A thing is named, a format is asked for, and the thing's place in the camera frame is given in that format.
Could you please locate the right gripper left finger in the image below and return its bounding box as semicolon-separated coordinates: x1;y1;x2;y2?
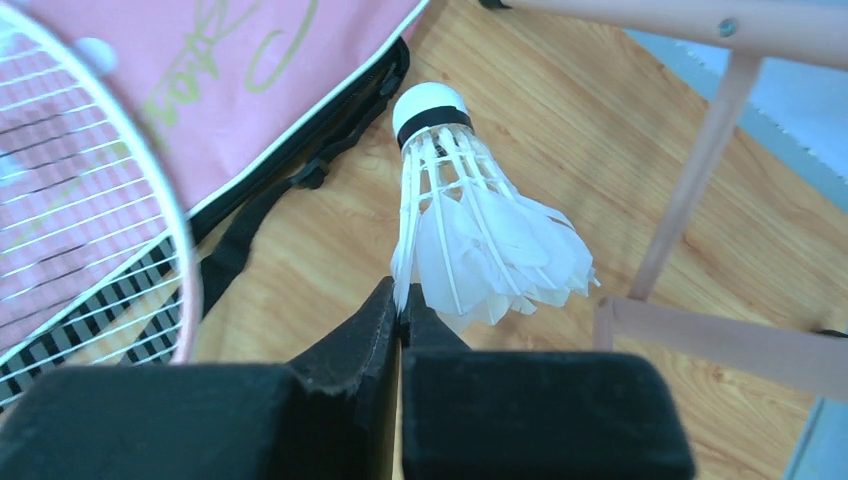
1;279;399;479

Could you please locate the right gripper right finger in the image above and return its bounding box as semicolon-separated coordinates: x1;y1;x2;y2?
399;285;696;479

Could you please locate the white shuttlecock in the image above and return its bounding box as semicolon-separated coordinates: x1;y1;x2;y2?
390;82;598;333

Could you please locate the pink racket on bag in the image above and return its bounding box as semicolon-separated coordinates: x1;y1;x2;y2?
1;2;202;411

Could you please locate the pink racket bag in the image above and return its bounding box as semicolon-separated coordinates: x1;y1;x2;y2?
20;1;426;308

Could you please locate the pink music stand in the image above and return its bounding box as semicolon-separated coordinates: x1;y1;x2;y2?
457;1;847;373

